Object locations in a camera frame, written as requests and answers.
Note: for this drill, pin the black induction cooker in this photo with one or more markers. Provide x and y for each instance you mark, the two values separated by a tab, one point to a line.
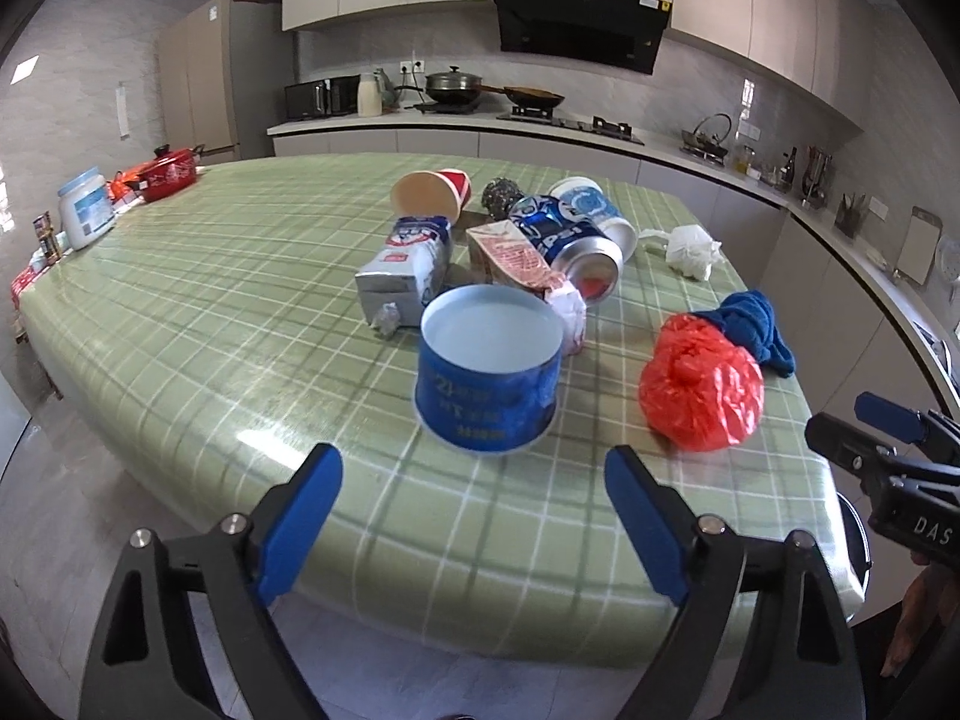
442	108

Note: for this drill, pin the white round strainer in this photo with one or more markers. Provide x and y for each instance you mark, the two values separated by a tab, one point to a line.
949	277

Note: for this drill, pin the beige refrigerator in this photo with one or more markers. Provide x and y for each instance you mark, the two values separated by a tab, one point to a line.
210	75

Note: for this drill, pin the black range hood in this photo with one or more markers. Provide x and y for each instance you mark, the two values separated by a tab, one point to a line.
577	22

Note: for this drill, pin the black gas stove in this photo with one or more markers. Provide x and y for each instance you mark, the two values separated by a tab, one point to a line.
577	126

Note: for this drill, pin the grey electric kettle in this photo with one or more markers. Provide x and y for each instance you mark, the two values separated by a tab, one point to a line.
388	90

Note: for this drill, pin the grey and blue milk carton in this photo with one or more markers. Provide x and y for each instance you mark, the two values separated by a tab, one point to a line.
409	262

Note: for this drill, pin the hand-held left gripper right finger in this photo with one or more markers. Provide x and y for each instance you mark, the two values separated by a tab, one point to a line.
645	525

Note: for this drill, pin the red and white snack wrapper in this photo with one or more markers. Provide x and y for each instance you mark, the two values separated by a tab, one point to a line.
510	255

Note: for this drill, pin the blue and white paper cup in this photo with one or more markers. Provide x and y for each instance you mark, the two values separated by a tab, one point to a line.
592	202

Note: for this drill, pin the dark glass bottle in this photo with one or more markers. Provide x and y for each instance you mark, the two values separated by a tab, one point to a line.
788	172

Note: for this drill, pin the dark utensil holder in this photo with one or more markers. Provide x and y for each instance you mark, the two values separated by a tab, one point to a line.
849	221

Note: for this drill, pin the white paper on wall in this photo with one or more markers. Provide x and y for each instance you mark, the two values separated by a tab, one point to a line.
124	112

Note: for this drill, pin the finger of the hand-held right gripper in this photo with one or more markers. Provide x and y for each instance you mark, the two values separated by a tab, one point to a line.
889	416
847	446

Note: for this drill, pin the white jug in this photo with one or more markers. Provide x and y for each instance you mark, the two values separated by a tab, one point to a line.
368	99

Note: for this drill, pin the person's right hand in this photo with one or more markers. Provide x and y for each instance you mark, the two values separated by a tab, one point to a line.
919	607

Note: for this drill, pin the crumpled white tissue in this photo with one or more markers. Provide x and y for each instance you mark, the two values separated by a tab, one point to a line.
690	247

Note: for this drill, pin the blue paper bowl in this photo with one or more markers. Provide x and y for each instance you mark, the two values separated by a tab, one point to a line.
480	405

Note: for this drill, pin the black microwave oven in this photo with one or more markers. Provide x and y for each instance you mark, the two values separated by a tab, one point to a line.
319	97

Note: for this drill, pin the white jar with blue label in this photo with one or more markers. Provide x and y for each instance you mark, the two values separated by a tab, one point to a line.
84	214

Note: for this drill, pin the green checked tablecloth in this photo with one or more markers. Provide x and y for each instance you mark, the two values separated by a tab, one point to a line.
225	300

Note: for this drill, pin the red plastic bag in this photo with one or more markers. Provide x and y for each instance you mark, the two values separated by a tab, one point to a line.
697	390

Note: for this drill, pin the knife rack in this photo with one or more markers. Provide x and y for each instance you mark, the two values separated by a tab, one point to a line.
816	180

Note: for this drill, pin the red paper cup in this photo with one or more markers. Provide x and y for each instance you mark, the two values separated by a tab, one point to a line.
454	187

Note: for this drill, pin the red enamel pot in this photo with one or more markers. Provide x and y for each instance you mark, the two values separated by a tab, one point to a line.
169	174

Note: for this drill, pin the white cutting board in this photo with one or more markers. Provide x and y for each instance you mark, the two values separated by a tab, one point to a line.
919	247

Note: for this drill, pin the steel wool scrubber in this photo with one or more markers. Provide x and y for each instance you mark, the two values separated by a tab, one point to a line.
499	195

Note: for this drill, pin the orange plastic bag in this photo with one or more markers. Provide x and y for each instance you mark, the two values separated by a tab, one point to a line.
124	186

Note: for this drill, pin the dark pot with lid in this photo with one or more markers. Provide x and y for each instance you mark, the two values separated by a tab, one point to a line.
452	86

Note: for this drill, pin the blue cloth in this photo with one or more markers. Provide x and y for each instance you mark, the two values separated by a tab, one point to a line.
754	322

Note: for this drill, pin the square ceiling light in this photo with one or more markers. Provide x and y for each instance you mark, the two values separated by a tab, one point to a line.
24	69

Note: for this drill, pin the black wok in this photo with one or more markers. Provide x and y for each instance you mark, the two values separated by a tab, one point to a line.
534	97

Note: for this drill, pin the crushed blue soda can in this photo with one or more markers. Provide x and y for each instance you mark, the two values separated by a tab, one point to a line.
555	229

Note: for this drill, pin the small foil ball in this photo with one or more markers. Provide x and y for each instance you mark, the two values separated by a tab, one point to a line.
388	319

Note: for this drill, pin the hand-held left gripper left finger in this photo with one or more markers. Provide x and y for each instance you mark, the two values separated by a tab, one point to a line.
300	525

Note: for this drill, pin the yellow oil bottle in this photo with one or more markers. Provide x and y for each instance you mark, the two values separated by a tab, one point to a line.
744	160

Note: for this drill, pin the red box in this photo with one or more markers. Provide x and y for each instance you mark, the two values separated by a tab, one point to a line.
26	281

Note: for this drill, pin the small tins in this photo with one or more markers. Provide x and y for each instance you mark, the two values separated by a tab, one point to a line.
46	240

